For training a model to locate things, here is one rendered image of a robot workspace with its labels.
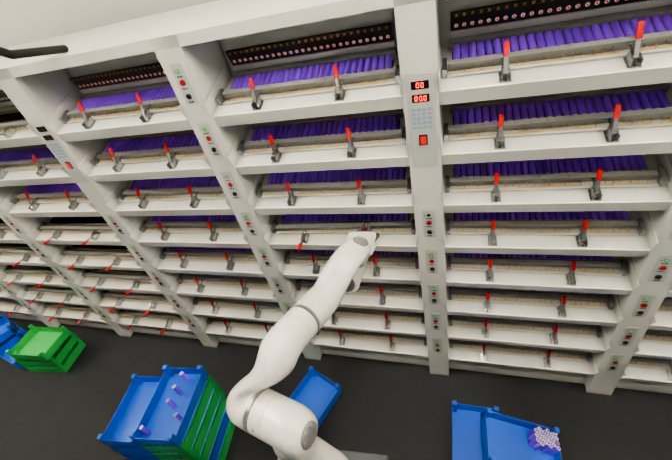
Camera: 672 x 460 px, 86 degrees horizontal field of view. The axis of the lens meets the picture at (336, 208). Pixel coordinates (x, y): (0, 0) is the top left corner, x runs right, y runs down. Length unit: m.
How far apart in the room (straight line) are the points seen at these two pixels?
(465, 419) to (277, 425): 1.27
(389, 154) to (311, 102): 0.28
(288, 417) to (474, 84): 0.91
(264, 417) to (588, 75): 1.07
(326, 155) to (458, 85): 0.45
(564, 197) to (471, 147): 0.33
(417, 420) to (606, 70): 1.61
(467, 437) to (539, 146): 1.35
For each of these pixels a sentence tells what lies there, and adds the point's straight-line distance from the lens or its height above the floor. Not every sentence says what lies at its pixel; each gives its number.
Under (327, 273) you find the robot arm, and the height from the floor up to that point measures 1.17.
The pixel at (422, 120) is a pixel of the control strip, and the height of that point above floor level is 1.43.
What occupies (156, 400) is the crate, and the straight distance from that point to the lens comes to 2.00.
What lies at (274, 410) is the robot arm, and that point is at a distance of 0.92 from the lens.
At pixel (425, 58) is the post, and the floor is 1.59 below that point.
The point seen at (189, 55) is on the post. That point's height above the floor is 1.69.
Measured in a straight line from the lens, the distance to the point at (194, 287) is 2.11.
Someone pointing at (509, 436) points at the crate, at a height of 0.06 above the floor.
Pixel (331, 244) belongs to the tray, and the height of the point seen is 0.93.
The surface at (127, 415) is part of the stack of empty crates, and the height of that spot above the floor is 0.24.
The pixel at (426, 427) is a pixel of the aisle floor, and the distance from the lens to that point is 2.02.
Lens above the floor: 1.89
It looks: 37 degrees down
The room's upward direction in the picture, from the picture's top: 15 degrees counter-clockwise
